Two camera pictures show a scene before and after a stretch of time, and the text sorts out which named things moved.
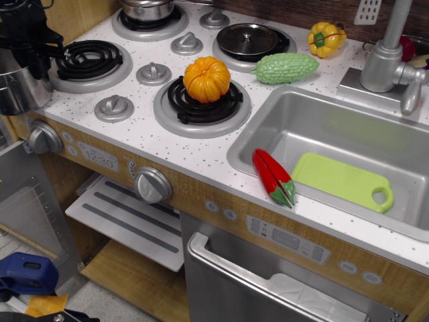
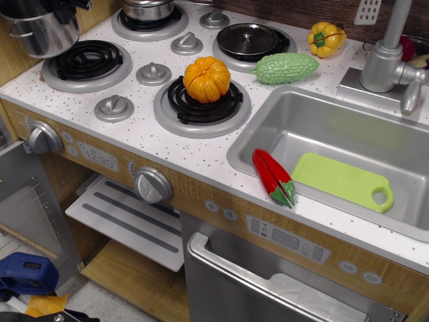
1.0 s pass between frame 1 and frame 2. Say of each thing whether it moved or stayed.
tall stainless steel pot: moved
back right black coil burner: stayed
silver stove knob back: stayed
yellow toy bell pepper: stayed
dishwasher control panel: stayed
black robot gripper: moved
